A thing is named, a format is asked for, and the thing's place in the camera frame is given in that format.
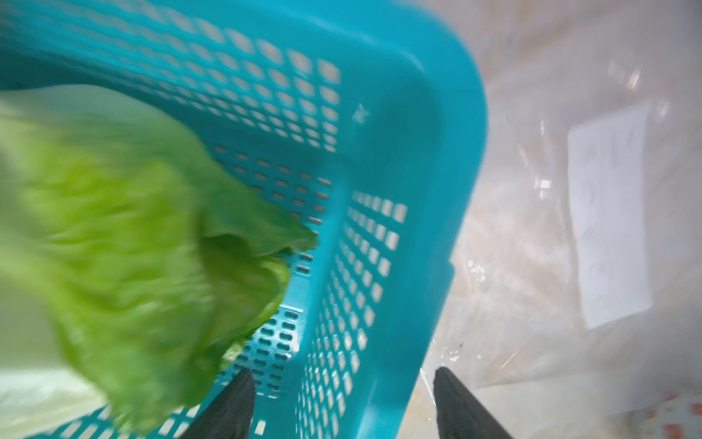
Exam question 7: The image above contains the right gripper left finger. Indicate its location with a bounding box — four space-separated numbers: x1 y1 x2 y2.
180 369 256 439

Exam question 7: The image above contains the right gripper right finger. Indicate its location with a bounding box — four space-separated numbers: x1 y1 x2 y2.
433 367 512 439

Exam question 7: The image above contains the chinese cabbage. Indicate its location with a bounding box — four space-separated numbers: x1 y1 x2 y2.
1 84 318 438

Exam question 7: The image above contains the clear zipper bag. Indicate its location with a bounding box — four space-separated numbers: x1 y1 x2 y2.
400 1 701 438

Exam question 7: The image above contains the teal plastic basket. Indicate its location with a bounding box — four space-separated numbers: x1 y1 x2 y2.
1 1 487 438

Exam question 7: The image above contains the orange patterned small dish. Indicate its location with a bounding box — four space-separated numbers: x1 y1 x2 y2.
632 393 701 439

